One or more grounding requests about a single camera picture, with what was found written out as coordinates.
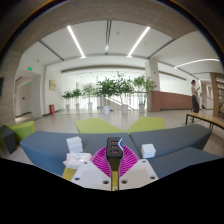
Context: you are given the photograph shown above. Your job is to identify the person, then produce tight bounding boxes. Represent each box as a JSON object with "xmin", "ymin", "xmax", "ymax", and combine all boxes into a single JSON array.
[{"xmin": 190, "ymin": 79, "xmax": 201, "ymax": 114}]

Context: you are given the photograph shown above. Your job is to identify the framed wall picture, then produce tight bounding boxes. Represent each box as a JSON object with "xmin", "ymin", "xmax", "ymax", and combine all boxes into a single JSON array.
[{"xmin": 49, "ymin": 79, "xmax": 58, "ymax": 92}]

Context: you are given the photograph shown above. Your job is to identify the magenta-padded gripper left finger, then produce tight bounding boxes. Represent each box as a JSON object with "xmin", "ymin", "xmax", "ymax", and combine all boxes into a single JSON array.
[{"xmin": 70, "ymin": 146, "xmax": 113, "ymax": 192}]

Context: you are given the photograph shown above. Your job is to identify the row of potted plants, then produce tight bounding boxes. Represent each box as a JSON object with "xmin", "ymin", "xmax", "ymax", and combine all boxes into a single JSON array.
[{"xmin": 61, "ymin": 74, "xmax": 157, "ymax": 115}]

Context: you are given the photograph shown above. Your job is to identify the wooden shelf unit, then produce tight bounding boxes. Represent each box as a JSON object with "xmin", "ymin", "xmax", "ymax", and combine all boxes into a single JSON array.
[{"xmin": 209, "ymin": 72, "xmax": 224, "ymax": 118}]

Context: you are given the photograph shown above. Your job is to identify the green block ottoman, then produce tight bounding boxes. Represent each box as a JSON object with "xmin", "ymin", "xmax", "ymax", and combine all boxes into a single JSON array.
[{"xmin": 8, "ymin": 120, "xmax": 36, "ymax": 144}]

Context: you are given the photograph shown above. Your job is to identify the dark grey charger block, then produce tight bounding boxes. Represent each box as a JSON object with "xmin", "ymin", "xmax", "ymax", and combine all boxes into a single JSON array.
[{"xmin": 105, "ymin": 136, "xmax": 124, "ymax": 173}]

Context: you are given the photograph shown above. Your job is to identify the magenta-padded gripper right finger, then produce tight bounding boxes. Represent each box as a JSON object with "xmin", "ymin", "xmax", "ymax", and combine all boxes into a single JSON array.
[{"xmin": 118, "ymin": 146, "xmax": 159, "ymax": 191}]

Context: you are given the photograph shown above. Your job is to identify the large grey upholstered seat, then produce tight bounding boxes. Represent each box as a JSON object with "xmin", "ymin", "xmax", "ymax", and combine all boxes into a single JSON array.
[{"xmin": 146, "ymin": 146, "xmax": 223, "ymax": 179}]

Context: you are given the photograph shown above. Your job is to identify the long grey upholstered seat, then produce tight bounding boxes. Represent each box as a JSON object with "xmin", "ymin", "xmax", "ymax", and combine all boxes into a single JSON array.
[{"xmin": 19, "ymin": 130, "xmax": 141, "ymax": 177}]

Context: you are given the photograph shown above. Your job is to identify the yellow-green upholstered seat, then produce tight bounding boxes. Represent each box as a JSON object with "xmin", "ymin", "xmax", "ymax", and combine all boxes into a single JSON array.
[
  {"xmin": 74, "ymin": 117, "xmax": 124, "ymax": 135},
  {"xmin": 126, "ymin": 116, "xmax": 165, "ymax": 135}
]

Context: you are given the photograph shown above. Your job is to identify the ceiling strip lights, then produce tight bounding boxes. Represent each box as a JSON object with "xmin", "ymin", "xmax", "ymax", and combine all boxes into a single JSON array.
[{"xmin": 66, "ymin": 24, "xmax": 220, "ymax": 69}]

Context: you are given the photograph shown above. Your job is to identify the dark grey block ottoman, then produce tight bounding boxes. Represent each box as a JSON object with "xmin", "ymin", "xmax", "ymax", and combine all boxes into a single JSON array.
[{"xmin": 0, "ymin": 124, "xmax": 18, "ymax": 155}]

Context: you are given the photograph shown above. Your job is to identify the wooden bench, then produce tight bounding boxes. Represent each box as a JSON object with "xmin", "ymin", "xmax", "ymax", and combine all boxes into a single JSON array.
[{"xmin": 185, "ymin": 112, "xmax": 224, "ymax": 131}]

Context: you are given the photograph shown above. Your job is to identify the small white cube box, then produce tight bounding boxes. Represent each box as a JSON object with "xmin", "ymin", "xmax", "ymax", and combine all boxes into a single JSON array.
[{"xmin": 140, "ymin": 143, "xmax": 157, "ymax": 159}]

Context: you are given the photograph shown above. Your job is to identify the stacked white tissue packs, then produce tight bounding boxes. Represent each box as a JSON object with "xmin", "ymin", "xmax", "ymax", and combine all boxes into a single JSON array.
[{"xmin": 65, "ymin": 135, "xmax": 84, "ymax": 154}]

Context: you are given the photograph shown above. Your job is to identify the white wet wipes pack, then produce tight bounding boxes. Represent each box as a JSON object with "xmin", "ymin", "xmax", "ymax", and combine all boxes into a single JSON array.
[{"xmin": 62, "ymin": 152, "xmax": 93, "ymax": 170}]

